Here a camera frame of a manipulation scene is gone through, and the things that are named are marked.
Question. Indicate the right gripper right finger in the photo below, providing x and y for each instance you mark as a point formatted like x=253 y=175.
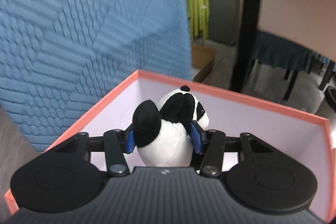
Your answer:
x=209 y=147

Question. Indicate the white dining table black legs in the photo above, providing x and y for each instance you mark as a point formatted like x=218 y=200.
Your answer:
x=309 y=23

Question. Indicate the brown cardboard box on floor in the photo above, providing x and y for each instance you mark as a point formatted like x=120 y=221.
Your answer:
x=203 y=63

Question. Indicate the panda plush toy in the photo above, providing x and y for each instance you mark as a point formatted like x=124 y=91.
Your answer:
x=162 y=130

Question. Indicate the dark teal skirted chair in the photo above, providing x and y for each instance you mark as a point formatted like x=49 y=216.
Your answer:
x=284 y=72

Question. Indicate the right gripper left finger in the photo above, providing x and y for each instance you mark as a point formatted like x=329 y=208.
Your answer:
x=118 y=142

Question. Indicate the blue knitted blanket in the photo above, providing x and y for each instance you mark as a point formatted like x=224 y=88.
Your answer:
x=60 y=57

